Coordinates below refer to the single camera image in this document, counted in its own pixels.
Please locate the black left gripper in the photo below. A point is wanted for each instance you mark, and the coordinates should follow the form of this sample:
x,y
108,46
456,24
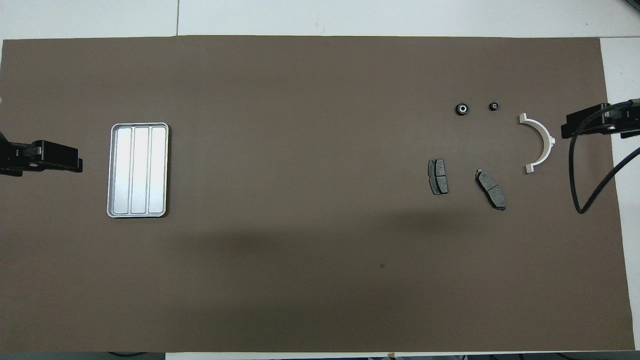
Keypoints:
x,y
15,155

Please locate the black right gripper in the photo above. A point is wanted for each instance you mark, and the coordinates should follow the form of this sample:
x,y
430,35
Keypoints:
x,y
625,120

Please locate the small black bearing gear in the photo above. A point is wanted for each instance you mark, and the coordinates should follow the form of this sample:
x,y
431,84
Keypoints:
x,y
494,106

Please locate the large black bearing gear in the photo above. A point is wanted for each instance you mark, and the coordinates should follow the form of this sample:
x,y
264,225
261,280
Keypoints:
x,y
462,109

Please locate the silver metal tray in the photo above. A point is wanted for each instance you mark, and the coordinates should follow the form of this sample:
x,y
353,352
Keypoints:
x,y
137,170

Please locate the long dark brake pad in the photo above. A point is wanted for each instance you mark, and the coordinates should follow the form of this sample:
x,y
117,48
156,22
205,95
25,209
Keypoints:
x,y
491,190

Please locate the short dark brake pad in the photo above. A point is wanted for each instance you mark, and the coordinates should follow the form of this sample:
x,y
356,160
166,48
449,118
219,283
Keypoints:
x,y
438,177

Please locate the brown table mat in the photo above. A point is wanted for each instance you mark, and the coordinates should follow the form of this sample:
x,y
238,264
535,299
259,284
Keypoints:
x,y
320,250

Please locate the white semicircular plastic bracket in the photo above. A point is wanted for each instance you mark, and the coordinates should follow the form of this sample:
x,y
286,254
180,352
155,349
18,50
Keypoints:
x,y
549,147

